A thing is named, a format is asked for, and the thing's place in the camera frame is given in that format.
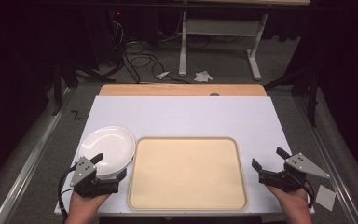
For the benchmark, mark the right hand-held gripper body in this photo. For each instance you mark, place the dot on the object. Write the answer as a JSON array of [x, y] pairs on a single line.
[[303, 165]]

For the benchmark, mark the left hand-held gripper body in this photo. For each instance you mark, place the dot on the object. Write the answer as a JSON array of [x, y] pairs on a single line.
[[84, 169]]

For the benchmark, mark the white round plate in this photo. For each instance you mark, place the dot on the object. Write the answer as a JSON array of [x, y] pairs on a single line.
[[110, 146]]

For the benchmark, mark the person's left hand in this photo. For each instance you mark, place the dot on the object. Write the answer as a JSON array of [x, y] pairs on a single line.
[[82, 208]]

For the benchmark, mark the person's right hand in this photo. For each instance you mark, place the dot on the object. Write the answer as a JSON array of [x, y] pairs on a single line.
[[293, 205]]

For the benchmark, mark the white paper square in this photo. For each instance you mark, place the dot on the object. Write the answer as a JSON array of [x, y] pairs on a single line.
[[325, 197]]

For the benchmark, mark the beige plastic tray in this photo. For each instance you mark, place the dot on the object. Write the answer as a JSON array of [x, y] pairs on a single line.
[[186, 174]]

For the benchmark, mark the black stand legs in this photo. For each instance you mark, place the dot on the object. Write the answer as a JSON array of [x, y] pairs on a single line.
[[62, 77], [310, 90]]

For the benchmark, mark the white table mat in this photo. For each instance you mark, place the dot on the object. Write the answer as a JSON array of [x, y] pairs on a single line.
[[183, 116]]

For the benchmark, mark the wooden table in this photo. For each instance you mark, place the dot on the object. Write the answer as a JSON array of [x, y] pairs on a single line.
[[180, 90]]

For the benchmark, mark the crumpled white paper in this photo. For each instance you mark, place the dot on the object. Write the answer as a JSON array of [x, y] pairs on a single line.
[[203, 76]]

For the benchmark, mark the small white floor object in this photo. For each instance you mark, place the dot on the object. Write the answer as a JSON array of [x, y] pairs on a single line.
[[162, 74]]

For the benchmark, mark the dark device with red light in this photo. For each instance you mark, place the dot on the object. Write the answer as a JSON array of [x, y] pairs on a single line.
[[118, 18]]

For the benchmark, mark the metal floor rail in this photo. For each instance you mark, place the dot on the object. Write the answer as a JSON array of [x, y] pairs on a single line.
[[329, 155], [28, 168]]

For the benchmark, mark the white metal stand frame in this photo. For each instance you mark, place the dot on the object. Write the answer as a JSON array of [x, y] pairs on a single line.
[[183, 46]]

